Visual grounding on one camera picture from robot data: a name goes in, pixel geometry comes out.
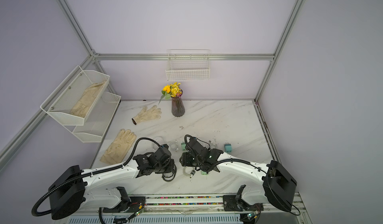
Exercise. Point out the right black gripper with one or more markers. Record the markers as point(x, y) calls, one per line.
point(186, 161)

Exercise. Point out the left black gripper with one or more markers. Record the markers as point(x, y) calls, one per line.
point(168, 161)

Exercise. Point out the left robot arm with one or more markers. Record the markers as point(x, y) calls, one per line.
point(78, 189)

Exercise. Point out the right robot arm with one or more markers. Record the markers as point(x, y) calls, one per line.
point(274, 184)

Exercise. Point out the clear round case right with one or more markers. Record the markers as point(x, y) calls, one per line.
point(203, 141)

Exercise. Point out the clear round case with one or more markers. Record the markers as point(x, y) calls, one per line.
point(203, 141)
point(157, 140)

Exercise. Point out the green charger plug centre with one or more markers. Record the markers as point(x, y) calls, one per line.
point(183, 146)

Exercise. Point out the clear round case left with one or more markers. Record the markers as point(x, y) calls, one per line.
point(157, 140)

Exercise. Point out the teal charger plug right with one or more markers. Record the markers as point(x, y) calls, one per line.
point(228, 148)

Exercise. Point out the beige leather glove table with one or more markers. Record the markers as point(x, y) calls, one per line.
point(119, 148)

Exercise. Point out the white fabric glove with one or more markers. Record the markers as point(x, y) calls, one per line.
point(147, 114)

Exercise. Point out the dark ribbed vase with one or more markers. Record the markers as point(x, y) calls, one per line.
point(178, 108)

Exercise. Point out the yellow flower bouquet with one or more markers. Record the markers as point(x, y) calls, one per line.
point(171, 91)

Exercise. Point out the lower white mesh basket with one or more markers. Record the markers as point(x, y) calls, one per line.
point(99, 119)

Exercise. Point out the white mesh basket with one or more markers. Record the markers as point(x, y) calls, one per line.
point(59, 104)
point(99, 119)

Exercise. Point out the beige glove in basket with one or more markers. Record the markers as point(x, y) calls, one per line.
point(82, 107)

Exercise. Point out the upper white mesh basket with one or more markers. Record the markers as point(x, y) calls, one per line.
point(59, 104)

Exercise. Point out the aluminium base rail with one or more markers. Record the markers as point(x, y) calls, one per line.
point(185, 204)

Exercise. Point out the white wire wall basket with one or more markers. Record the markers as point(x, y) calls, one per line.
point(188, 65)

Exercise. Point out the aluminium cage frame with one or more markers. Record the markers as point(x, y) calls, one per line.
point(93, 58)

